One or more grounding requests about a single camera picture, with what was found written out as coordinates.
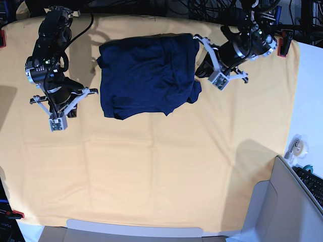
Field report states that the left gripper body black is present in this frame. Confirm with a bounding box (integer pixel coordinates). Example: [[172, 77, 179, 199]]
[[193, 35, 249, 84]]

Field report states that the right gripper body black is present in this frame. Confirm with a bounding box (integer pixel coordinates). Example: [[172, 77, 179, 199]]
[[30, 87, 98, 116]]

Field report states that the dark blue long-sleeve shirt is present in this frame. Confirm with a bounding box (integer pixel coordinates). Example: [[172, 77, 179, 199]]
[[97, 33, 202, 120]]

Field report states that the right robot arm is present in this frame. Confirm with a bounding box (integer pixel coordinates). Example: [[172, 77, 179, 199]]
[[25, 6, 85, 118]]

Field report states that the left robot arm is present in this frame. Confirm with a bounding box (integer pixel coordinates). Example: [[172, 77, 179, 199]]
[[193, 1, 279, 90]]

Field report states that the red clamp right top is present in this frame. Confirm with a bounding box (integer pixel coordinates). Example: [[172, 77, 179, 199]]
[[278, 30, 294, 57]]

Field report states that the red clamp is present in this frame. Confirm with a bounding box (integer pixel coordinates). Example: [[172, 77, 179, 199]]
[[0, 30, 6, 48], [278, 30, 294, 57], [5, 211, 25, 219]]

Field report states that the red clamp left top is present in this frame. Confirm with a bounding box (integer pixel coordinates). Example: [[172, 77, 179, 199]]
[[0, 30, 6, 48]]

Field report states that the yellow table cloth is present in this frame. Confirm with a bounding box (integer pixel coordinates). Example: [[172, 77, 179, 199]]
[[1, 18, 300, 232]]

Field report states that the red clamp left bottom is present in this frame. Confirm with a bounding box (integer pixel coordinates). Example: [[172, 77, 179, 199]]
[[5, 211, 25, 219]]

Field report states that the clear tape dispenser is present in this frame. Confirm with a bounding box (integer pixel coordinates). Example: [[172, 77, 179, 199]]
[[284, 134, 308, 160]]

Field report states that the green tape roll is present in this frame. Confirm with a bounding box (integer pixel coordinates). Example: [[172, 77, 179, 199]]
[[303, 165, 313, 173]]

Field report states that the black keyboard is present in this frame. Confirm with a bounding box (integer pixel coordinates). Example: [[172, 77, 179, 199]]
[[293, 167, 323, 207]]

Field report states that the white cardboard box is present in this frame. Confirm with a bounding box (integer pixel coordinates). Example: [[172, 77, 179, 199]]
[[39, 156, 322, 241]]

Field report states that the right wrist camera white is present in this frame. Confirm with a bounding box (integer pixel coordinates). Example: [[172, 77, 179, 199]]
[[49, 113, 68, 132]]

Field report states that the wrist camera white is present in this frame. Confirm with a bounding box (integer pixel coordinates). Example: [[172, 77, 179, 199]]
[[208, 72, 229, 91], [49, 113, 68, 132]]

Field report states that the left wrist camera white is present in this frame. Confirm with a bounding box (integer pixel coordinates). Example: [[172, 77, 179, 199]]
[[208, 72, 229, 91]]

